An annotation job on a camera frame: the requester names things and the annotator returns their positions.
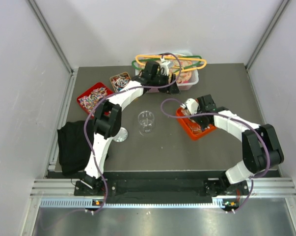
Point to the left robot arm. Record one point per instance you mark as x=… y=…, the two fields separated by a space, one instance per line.
x=108 y=116

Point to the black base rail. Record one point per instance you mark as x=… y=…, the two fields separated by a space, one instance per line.
x=158 y=187

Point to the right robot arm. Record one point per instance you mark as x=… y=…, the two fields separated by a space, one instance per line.
x=261 y=149

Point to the black cloth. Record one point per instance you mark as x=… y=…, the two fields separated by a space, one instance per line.
x=76 y=153

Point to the floral fabric item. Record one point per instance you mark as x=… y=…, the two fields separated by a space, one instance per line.
x=189 y=73

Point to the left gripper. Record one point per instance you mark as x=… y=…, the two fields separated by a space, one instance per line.
x=172 y=89

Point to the yellow clothes hanger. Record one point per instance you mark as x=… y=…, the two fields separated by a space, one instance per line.
x=180 y=66

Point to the gold candy tin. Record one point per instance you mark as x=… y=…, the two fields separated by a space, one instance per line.
x=120 y=81

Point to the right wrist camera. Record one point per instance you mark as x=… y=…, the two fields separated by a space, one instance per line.
x=191 y=105

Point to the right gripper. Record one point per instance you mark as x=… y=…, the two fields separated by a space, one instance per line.
x=203 y=126

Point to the orange candy tray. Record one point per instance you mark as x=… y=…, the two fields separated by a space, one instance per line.
x=194 y=130

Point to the white plastic basket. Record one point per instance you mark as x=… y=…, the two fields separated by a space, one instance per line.
x=174 y=69

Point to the clear glass jar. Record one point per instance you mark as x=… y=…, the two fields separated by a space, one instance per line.
x=146 y=121

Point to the red candy tray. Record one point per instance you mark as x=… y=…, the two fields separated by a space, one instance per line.
x=88 y=100

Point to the silver jar lid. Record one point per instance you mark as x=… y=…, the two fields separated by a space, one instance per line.
x=121 y=135

